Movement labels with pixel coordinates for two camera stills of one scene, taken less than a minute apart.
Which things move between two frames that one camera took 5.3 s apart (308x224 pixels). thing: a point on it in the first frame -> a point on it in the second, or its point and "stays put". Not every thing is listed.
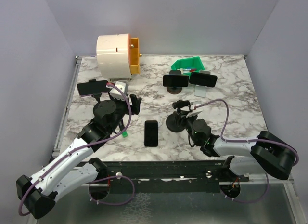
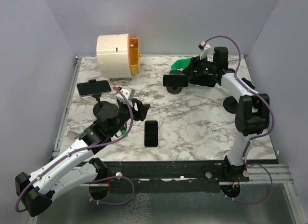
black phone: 151,133 stays put
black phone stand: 103,109 stays put
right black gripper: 180,118 -> 195,65
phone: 203,79 stays put
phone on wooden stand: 175,81 stays put
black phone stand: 175,122 -> 230,105
